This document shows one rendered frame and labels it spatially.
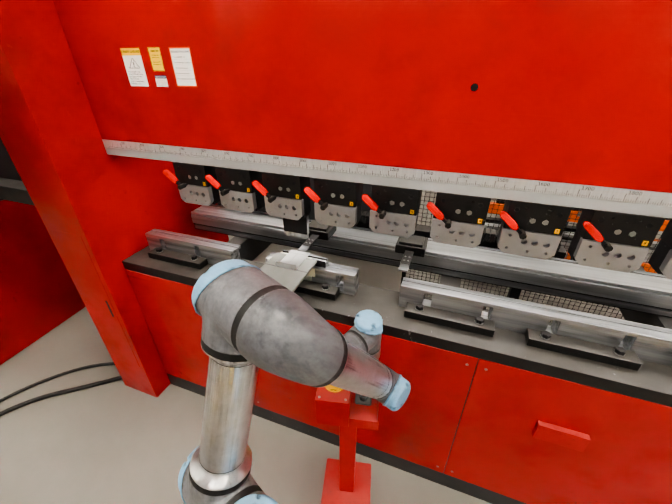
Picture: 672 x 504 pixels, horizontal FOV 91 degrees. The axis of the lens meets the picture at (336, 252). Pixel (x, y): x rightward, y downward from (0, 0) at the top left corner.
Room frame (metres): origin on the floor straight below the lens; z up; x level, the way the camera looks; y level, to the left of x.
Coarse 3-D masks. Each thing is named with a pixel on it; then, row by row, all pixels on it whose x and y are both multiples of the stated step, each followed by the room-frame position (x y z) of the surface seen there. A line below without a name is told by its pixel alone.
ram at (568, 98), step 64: (64, 0) 1.38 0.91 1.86; (128, 0) 1.29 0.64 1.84; (192, 0) 1.20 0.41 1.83; (256, 0) 1.12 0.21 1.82; (320, 0) 1.06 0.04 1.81; (384, 0) 1.00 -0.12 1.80; (448, 0) 0.95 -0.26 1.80; (512, 0) 0.90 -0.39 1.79; (576, 0) 0.86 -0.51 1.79; (640, 0) 0.82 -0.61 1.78; (256, 64) 1.13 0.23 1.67; (320, 64) 1.06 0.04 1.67; (384, 64) 1.00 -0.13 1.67; (448, 64) 0.94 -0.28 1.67; (512, 64) 0.89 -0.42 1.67; (576, 64) 0.84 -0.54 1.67; (640, 64) 0.80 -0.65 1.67; (128, 128) 1.34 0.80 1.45; (192, 128) 1.24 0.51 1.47; (256, 128) 1.14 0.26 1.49; (320, 128) 1.06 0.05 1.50; (384, 128) 0.99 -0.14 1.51; (448, 128) 0.93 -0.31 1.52; (512, 128) 0.88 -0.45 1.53; (576, 128) 0.83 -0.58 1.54; (640, 128) 0.79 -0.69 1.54; (448, 192) 0.92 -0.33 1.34; (512, 192) 0.86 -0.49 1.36
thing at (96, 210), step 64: (0, 0) 1.26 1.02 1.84; (0, 64) 1.22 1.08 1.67; (64, 64) 1.37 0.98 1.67; (0, 128) 1.28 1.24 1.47; (64, 128) 1.29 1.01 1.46; (64, 192) 1.21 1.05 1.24; (128, 192) 1.44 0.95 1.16; (64, 256) 1.28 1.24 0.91; (128, 256) 1.34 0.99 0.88; (128, 320) 1.23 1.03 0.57; (128, 384) 1.28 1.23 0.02
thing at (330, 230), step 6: (312, 222) 1.37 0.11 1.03; (312, 228) 1.32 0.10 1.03; (318, 228) 1.31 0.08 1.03; (324, 228) 1.31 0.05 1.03; (330, 228) 1.33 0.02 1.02; (312, 234) 1.31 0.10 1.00; (318, 234) 1.30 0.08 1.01; (324, 234) 1.29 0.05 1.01; (330, 234) 1.31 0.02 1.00; (306, 240) 1.25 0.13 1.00; (312, 240) 1.25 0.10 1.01; (306, 246) 1.20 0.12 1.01
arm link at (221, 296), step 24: (216, 264) 0.45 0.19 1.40; (240, 264) 0.45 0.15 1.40; (216, 288) 0.40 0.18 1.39; (240, 288) 0.38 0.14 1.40; (264, 288) 0.38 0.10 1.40; (216, 312) 0.37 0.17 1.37; (240, 312) 0.34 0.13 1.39; (216, 336) 0.36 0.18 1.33; (216, 360) 0.35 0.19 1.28; (240, 360) 0.35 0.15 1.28; (216, 384) 0.35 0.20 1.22; (240, 384) 0.36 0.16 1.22; (216, 408) 0.34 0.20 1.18; (240, 408) 0.35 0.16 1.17; (216, 432) 0.33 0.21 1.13; (240, 432) 0.34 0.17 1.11; (192, 456) 0.35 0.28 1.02; (216, 456) 0.32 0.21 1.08; (240, 456) 0.33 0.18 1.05; (192, 480) 0.31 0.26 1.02; (216, 480) 0.30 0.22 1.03; (240, 480) 0.31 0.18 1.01
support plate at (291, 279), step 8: (280, 256) 1.13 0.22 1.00; (264, 264) 1.07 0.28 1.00; (272, 264) 1.07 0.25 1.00; (304, 264) 1.07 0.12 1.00; (312, 264) 1.07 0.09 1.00; (264, 272) 1.01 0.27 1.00; (272, 272) 1.01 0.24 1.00; (280, 272) 1.01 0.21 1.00; (288, 272) 1.01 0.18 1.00; (296, 272) 1.01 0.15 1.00; (304, 272) 1.01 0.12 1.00; (280, 280) 0.96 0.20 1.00; (288, 280) 0.96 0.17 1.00; (296, 280) 0.96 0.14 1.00; (288, 288) 0.91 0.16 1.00; (296, 288) 0.93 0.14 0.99
